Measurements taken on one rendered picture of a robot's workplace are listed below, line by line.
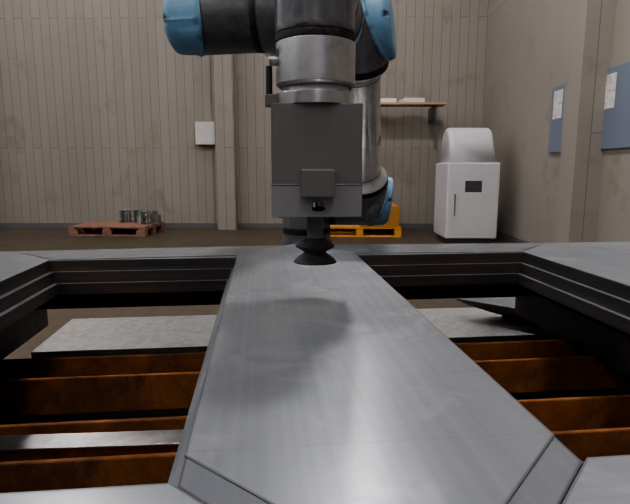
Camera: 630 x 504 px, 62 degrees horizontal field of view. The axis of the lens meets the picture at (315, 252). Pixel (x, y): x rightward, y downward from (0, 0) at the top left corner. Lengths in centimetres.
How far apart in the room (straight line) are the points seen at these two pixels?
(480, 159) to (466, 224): 86
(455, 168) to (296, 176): 656
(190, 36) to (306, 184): 25
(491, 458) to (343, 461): 7
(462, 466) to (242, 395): 13
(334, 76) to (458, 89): 847
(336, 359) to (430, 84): 854
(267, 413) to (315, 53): 31
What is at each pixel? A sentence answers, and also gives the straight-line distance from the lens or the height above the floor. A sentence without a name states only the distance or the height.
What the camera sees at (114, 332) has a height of 68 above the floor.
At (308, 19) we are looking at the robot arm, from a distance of 49.
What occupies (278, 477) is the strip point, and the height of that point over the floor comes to 86.
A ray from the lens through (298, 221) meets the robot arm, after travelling 123.
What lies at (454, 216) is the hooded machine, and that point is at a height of 36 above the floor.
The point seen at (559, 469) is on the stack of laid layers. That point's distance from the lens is 27.
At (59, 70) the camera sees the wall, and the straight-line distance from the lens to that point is 967.
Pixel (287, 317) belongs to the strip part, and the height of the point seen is 86.
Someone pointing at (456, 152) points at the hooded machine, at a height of 119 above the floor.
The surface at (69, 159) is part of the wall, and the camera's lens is 952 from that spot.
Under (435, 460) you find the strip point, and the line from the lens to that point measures 26.
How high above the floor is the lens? 99
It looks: 9 degrees down
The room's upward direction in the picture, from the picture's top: straight up
